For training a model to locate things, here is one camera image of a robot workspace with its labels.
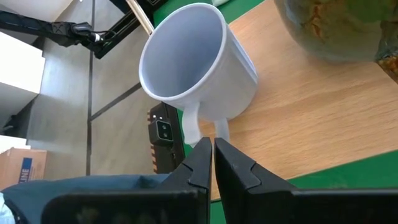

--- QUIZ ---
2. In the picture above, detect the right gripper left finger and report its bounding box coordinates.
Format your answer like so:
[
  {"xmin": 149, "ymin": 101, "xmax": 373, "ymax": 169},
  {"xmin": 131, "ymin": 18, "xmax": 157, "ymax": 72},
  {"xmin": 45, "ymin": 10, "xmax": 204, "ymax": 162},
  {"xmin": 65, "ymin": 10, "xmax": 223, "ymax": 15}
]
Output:
[{"xmin": 42, "ymin": 137, "xmax": 213, "ymax": 224}]

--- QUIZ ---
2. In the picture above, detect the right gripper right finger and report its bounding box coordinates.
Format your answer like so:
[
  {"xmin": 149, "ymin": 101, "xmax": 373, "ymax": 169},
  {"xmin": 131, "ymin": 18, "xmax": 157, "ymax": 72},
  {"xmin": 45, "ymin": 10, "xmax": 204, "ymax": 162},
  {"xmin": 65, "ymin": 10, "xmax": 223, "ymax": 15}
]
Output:
[{"xmin": 214, "ymin": 137, "xmax": 398, "ymax": 224}]

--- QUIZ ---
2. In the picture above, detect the small black camera module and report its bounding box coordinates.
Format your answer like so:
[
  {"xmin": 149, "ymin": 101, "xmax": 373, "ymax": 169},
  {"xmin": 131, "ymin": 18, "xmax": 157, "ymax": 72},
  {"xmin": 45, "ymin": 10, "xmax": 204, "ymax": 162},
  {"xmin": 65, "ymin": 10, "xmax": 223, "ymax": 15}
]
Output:
[{"xmin": 147, "ymin": 101, "xmax": 187, "ymax": 174}]

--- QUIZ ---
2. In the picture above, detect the teal brown glazed mug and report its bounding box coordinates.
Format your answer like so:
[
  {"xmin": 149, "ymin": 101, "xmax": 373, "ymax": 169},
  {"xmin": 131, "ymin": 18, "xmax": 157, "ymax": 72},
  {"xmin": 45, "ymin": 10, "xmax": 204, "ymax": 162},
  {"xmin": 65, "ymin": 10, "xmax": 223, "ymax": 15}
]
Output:
[{"xmin": 273, "ymin": 0, "xmax": 398, "ymax": 85}]

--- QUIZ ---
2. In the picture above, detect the brown cardboard box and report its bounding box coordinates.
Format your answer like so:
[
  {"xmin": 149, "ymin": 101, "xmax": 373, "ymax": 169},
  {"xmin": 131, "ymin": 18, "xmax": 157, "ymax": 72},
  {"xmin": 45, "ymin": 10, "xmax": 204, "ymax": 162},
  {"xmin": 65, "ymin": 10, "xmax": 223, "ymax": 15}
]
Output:
[{"xmin": 0, "ymin": 147, "xmax": 48, "ymax": 191}]

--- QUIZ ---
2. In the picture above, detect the white ribbed ceramic mug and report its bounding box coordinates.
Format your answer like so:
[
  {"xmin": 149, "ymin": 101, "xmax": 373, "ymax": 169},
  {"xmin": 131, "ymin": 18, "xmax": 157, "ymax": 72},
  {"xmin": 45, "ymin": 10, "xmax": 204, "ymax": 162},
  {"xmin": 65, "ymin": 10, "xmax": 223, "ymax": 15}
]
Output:
[{"xmin": 138, "ymin": 2, "xmax": 259, "ymax": 147}]

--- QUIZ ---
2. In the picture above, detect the white cabinet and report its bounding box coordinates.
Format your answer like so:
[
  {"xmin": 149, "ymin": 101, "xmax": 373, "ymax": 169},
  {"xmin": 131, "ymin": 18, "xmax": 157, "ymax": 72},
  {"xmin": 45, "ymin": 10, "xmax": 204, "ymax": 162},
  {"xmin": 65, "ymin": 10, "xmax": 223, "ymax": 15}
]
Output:
[{"xmin": 0, "ymin": 30, "xmax": 47, "ymax": 95}]

